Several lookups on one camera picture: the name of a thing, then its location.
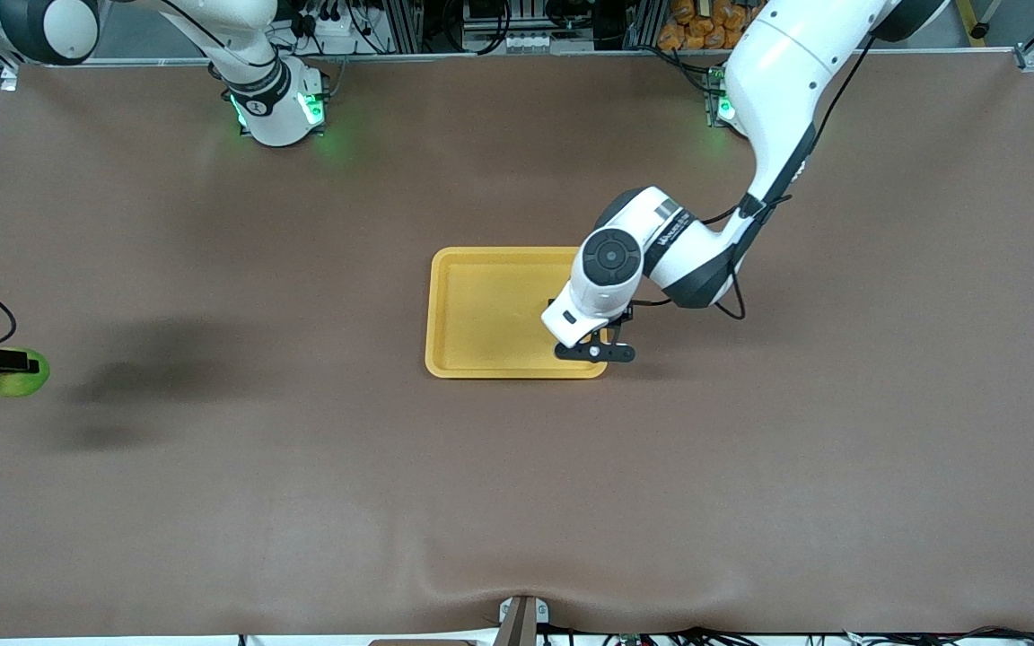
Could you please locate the yellow plastic tray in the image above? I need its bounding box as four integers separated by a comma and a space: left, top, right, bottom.
425, 247, 609, 380

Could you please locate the white power strip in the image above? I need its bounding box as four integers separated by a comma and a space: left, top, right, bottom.
297, 7, 365, 57

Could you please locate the green apple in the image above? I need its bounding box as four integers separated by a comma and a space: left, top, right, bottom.
0, 348, 50, 397

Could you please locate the metal clamp bracket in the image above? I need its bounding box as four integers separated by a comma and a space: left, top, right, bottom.
497, 595, 550, 646

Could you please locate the orange snack packet pile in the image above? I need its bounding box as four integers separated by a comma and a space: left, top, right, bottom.
658, 0, 765, 52

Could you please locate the aluminium table edge rail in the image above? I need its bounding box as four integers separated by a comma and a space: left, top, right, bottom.
19, 49, 1034, 69

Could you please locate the brown table mat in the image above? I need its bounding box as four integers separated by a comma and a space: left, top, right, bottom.
0, 49, 1034, 640

